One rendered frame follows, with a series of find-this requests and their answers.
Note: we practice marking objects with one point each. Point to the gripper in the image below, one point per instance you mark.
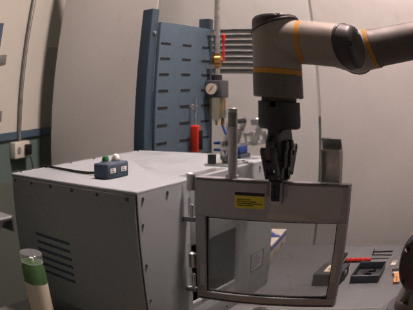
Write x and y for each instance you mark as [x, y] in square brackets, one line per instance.
[279, 114]

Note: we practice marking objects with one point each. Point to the grey guard panel with window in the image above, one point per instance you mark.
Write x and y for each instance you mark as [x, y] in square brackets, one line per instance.
[306, 200]

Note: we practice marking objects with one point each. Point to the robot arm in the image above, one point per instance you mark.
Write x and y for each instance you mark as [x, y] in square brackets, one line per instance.
[277, 48]

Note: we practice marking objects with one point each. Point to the grey latch hook bail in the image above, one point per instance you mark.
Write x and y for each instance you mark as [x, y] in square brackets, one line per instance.
[258, 134]

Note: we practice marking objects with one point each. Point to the latch lever with black grip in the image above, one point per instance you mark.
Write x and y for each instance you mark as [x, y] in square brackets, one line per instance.
[242, 122]

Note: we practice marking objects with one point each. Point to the white push button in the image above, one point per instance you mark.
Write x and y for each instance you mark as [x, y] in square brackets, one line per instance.
[115, 157]

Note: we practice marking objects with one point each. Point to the blue button box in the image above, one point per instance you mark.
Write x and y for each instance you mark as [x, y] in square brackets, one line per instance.
[111, 170]

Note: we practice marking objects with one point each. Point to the green push button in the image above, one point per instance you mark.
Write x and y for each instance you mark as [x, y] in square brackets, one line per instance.
[105, 158]

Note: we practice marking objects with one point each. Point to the blue rectangular connector housing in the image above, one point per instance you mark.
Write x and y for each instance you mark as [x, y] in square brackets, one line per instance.
[242, 150]

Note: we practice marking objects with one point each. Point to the black cube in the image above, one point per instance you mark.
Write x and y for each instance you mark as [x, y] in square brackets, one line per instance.
[211, 159]

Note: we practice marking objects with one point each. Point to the grey air filter regulator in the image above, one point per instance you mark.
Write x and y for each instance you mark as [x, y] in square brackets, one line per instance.
[217, 93]

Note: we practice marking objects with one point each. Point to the blue perforated tool board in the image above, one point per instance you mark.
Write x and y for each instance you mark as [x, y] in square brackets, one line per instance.
[174, 87]

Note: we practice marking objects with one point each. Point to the dark box with white label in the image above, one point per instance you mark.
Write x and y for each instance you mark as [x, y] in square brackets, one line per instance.
[343, 274]

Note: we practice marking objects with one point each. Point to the black hex key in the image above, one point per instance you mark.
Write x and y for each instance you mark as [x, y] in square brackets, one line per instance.
[384, 251]

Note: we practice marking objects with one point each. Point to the grey vertical pipe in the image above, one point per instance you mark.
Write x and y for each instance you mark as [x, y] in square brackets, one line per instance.
[217, 26]

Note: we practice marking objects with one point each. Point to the dark blue parts tray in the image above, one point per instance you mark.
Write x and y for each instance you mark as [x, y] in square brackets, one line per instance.
[368, 279]

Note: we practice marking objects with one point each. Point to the small white tag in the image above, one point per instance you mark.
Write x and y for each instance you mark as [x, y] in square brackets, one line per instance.
[394, 263]

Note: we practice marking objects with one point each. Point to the black plug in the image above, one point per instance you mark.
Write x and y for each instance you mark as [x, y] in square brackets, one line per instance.
[28, 148]

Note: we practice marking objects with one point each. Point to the green and cream bottle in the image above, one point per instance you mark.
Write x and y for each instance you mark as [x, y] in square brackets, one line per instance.
[34, 277]

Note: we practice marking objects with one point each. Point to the grey metal bracket box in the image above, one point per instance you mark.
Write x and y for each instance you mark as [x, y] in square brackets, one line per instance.
[331, 161]

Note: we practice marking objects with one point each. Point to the grey round post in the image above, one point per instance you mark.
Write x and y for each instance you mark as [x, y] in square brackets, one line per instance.
[232, 142]

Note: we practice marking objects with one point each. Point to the white wall conduit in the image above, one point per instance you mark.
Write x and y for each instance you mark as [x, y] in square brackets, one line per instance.
[317, 97]

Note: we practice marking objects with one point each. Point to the grey wall vent louvre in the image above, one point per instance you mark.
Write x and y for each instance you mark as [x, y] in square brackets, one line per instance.
[237, 48]

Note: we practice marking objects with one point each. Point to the grey valve-block enclosure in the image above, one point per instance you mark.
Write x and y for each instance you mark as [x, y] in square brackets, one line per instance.
[90, 226]

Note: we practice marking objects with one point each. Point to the white wall socket box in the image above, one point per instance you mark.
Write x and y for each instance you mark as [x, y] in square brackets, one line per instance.
[16, 150]

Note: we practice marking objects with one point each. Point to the grey wall conduit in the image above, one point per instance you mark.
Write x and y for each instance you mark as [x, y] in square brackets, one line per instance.
[24, 71]

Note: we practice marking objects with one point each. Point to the grey wall shelf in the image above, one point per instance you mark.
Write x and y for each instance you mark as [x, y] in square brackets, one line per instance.
[6, 219]

